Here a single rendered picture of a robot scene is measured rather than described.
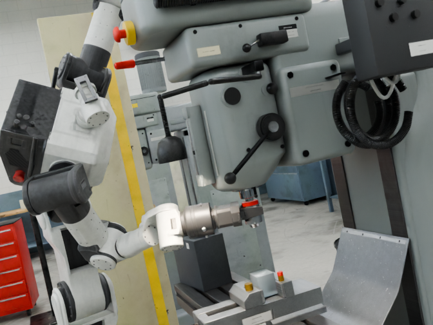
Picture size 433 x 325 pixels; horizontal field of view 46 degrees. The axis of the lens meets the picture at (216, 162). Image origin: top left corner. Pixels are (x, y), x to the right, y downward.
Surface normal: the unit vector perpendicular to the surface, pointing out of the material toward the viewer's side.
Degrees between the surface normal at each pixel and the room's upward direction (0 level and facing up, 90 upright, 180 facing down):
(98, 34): 87
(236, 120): 90
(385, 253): 63
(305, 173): 90
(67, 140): 59
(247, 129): 90
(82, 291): 81
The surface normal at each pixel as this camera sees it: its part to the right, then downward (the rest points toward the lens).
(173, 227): -0.11, -0.36
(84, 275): 0.56, 0.02
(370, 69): -0.92, 0.21
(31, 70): 0.33, -0.02
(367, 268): -0.92, -0.26
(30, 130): 0.36, -0.57
